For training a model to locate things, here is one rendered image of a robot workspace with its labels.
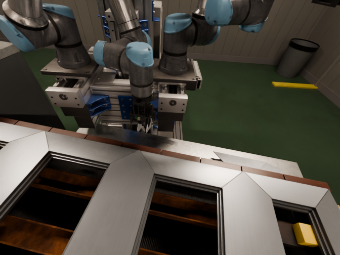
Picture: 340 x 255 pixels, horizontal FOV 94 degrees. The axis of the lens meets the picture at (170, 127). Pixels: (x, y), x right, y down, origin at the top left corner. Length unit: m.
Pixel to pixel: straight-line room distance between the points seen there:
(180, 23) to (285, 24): 3.56
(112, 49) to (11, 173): 0.58
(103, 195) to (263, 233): 0.54
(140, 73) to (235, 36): 3.46
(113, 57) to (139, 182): 0.43
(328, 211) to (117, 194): 0.76
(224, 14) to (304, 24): 3.92
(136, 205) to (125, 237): 0.09
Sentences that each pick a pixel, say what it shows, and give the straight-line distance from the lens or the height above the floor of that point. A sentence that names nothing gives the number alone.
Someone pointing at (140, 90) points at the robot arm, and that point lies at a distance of 0.52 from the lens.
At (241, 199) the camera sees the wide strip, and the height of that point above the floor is 0.85.
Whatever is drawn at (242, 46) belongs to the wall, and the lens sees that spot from 4.00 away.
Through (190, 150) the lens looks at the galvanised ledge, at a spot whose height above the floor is 0.68.
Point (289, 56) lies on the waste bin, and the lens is 3.93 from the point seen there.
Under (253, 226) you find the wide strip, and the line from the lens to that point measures 0.66.
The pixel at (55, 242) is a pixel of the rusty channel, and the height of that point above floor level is 0.68.
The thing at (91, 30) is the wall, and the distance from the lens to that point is 3.87.
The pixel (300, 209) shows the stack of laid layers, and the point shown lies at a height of 0.83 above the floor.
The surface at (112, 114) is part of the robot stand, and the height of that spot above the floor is 0.76.
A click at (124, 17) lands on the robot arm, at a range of 0.63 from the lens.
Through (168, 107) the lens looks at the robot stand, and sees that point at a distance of 0.77.
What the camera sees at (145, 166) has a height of 0.85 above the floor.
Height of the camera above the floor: 1.42
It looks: 46 degrees down
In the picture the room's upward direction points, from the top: 6 degrees clockwise
